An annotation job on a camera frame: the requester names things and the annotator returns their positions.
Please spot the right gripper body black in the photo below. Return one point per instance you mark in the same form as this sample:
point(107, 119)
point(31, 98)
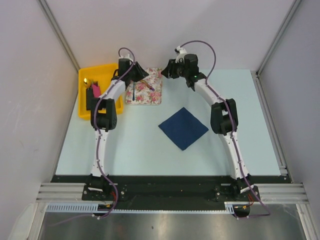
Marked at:
point(182, 70)

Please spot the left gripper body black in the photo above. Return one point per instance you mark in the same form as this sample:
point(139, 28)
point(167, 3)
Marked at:
point(129, 72)

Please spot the iridescent metal knife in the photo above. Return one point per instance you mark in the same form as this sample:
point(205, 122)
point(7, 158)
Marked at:
point(147, 85)

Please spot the dark blue paper napkin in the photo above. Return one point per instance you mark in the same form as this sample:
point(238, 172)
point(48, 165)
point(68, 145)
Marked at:
point(183, 128)

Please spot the blue metal fork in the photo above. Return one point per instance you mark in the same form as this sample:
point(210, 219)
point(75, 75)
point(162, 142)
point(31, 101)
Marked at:
point(133, 91)

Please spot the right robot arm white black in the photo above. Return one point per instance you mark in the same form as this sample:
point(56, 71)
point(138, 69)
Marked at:
point(223, 116)

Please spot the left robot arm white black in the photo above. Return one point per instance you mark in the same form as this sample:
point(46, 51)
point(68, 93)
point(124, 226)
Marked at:
point(103, 119)

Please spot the floral pattern tray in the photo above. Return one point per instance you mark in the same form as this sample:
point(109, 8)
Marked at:
point(143, 95)

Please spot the yellow plastic bin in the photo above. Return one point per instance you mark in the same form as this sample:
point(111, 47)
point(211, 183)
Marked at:
point(102, 75)

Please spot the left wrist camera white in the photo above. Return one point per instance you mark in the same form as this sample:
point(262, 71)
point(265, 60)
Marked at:
point(127, 56)

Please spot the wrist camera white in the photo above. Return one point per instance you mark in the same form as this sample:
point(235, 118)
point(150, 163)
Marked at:
point(180, 53)
point(127, 56)

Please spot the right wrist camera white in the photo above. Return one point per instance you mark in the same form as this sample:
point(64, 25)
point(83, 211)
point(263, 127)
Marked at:
point(180, 53)

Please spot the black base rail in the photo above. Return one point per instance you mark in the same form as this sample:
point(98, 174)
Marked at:
point(169, 193)

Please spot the white slotted cable duct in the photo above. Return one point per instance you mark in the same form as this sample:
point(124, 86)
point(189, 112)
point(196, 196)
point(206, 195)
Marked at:
point(96, 208)

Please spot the aluminium frame rail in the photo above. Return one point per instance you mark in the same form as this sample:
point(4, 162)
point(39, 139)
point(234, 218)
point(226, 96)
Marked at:
point(283, 193)

